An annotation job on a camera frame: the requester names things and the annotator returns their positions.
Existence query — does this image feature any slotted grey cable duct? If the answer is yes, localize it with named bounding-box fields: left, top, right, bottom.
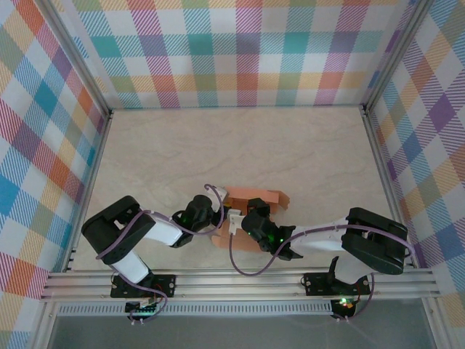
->
left=57, top=301, right=333, bottom=317

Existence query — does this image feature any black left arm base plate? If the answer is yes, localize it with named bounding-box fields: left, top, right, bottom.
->
left=110, top=274, right=177, bottom=299

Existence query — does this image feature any aluminium frame post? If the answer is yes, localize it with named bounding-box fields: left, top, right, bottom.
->
left=363, top=0, right=435, bottom=113
left=34, top=0, right=113, bottom=117

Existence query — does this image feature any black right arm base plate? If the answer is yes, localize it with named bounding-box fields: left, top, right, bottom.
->
left=303, top=270, right=371, bottom=296

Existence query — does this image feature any aluminium table edge rail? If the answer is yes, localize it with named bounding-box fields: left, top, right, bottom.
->
left=61, top=108, right=114, bottom=273
left=361, top=105, right=419, bottom=268

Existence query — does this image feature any aluminium mounting rail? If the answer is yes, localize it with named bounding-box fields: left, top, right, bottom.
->
left=39, top=268, right=440, bottom=301

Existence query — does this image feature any orange paper box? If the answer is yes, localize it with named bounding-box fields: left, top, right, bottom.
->
left=210, top=185, right=291, bottom=252

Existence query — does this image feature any aluminium frame leg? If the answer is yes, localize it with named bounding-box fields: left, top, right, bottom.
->
left=31, top=300, right=61, bottom=349
left=423, top=297, right=453, bottom=349

